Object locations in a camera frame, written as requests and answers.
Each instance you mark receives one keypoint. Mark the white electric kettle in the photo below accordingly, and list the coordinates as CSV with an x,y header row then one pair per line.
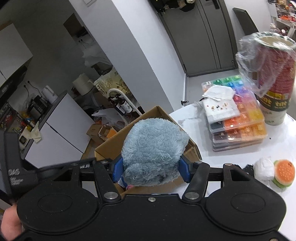
x,y
49,93

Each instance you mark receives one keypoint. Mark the colourful bead organizer box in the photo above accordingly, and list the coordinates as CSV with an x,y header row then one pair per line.
x,y
247,102
238,139
238,146

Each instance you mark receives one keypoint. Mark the white rack cart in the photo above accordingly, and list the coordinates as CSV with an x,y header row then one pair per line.
x,y
129,99

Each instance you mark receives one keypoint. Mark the large red paper bucket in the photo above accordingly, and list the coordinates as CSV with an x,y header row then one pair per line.
x,y
277,81

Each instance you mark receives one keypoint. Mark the grey door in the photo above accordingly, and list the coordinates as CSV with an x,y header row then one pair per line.
x,y
201,41

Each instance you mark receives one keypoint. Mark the white lower cabinet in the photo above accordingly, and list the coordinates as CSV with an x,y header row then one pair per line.
x,y
64,129

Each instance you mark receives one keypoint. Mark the black jacket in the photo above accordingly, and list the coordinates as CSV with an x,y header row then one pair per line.
x,y
171,5

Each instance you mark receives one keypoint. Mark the black countertop appliance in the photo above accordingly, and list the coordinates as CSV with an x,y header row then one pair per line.
x,y
37,107

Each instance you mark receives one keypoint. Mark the blue and pink packet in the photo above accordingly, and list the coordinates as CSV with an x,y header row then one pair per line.
x,y
123,183

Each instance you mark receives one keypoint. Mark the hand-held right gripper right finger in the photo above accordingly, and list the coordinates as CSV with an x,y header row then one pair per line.
x,y
185,170

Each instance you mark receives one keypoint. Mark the beige cloth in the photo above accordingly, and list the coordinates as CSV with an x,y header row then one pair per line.
x,y
35,132

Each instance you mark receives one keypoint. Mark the black chair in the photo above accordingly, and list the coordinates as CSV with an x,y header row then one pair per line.
x,y
246,22

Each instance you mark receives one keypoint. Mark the clear plastic bag liner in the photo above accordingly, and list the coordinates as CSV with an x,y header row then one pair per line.
x,y
247,64

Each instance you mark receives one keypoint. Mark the dark glass bottle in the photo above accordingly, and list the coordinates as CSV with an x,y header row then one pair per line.
x,y
124,106

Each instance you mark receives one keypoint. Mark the white pad with beads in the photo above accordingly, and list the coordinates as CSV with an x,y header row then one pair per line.
x,y
222,111

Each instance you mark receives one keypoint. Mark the yellow rice bag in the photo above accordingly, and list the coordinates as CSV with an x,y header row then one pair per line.
x,y
111,81

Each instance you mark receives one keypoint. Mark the large grey plush toy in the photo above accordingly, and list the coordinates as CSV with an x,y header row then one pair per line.
x,y
150,150

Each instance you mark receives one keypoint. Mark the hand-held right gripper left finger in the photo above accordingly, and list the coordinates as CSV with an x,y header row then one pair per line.
x,y
118,170

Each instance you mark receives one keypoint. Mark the black and white plush toy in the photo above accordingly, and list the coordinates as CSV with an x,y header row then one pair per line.
x,y
248,169

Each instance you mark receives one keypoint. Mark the white cabinet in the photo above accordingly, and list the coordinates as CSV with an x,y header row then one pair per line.
x,y
64,129
13,53

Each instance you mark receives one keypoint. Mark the brown cardboard box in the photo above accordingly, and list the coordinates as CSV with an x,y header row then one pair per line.
x,y
93,132

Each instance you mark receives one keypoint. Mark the crumpled clear plastic bags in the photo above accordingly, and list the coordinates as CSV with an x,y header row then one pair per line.
x,y
108,118

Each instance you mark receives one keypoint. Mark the white cylindrical appliance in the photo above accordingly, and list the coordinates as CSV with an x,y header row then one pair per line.
x,y
82,84

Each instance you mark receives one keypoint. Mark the person's left hand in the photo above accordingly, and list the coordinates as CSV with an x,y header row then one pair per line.
x,y
9,222

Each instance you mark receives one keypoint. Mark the burger plush toy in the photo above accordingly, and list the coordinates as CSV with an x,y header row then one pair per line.
x,y
284,172

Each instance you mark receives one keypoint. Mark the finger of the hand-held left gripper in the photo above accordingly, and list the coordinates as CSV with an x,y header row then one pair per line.
x,y
50,170

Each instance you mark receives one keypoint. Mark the white light switch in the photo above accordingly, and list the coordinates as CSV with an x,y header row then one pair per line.
x,y
89,1

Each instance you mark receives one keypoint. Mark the white upper cabinet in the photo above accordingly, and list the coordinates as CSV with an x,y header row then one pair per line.
x,y
13,53

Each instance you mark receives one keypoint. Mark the white folded paper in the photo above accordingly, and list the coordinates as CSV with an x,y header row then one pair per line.
x,y
219,92

